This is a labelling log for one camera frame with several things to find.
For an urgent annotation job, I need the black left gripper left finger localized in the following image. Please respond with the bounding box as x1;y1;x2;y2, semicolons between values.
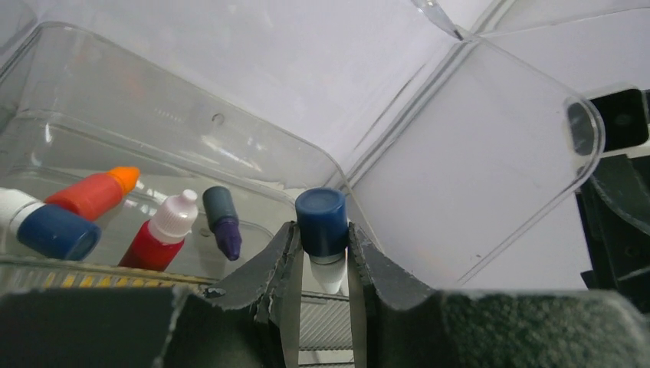
1;222;303;367

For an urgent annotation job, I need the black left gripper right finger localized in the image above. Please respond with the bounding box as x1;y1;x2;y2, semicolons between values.
347;224;649;367

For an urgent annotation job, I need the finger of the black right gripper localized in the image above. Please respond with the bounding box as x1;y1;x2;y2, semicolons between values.
576;155;649;313

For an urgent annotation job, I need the dark blue small bottle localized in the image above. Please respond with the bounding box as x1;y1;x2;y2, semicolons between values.
202;186;242;261

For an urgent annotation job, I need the red small bottle white cap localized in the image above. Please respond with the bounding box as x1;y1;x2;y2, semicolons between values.
119;189;199;271

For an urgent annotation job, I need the blue cap white bottle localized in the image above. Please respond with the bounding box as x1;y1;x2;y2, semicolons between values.
295;187;348;294

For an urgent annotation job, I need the smoked clear drawer box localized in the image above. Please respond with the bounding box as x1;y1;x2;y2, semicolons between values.
0;0;650;368

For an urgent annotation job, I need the red orange small bottle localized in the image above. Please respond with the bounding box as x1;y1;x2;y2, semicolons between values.
44;166;140;222

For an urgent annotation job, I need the blue white small bottle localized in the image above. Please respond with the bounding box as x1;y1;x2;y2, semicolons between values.
1;188;101;261

